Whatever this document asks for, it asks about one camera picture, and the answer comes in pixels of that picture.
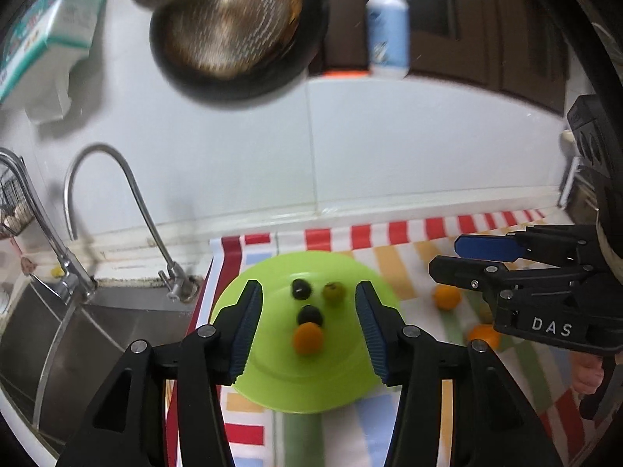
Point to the curved steel faucet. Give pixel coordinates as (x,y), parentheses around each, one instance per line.
(176,279)

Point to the person's right hand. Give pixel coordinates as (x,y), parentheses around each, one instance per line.
(586,372)

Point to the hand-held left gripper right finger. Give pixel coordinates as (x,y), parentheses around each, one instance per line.
(372,331)

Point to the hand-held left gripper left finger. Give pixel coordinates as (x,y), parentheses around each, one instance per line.
(246,331)

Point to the dark plum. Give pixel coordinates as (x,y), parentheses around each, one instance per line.
(300,289)
(310,315)

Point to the striped cloth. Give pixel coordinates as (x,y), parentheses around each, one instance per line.
(438,323)

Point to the stainless steel sink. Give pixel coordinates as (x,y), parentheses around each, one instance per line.
(97,335)

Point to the metal strainer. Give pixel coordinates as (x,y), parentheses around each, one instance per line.
(228,24)

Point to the steel mixer faucet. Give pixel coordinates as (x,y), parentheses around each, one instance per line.
(73,279)

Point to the orange flat object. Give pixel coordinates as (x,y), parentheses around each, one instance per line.
(345,73)

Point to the white blue pump bottle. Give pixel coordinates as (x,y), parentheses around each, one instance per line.
(388,29)

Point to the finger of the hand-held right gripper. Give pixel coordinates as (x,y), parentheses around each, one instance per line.
(462,272)
(482,245)

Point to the green plastic plate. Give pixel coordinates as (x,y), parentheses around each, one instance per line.
(280,362)

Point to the tissue pack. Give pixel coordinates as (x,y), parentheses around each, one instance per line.
(53,19)

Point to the small orange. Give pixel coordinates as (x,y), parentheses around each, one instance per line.
(447,297)
(308,339)
(483,335)

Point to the black pan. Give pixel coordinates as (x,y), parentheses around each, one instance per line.
(243,90)

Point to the dark wooden cabinet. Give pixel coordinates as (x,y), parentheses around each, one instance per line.
(486,34)

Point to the small green fruit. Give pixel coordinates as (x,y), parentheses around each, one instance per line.
(333,293)

